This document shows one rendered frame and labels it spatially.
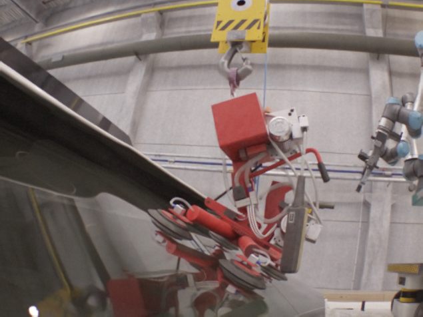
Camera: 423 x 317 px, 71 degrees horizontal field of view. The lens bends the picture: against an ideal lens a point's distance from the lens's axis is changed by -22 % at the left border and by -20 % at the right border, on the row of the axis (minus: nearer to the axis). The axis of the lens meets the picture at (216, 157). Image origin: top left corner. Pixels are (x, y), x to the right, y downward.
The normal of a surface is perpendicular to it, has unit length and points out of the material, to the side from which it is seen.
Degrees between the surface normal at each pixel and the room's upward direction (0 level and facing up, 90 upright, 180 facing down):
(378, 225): 90
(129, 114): 90
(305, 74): 90
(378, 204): 90
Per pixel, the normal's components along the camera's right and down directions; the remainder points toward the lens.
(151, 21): -0.31, 0.51
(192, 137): -0.30, -0.29
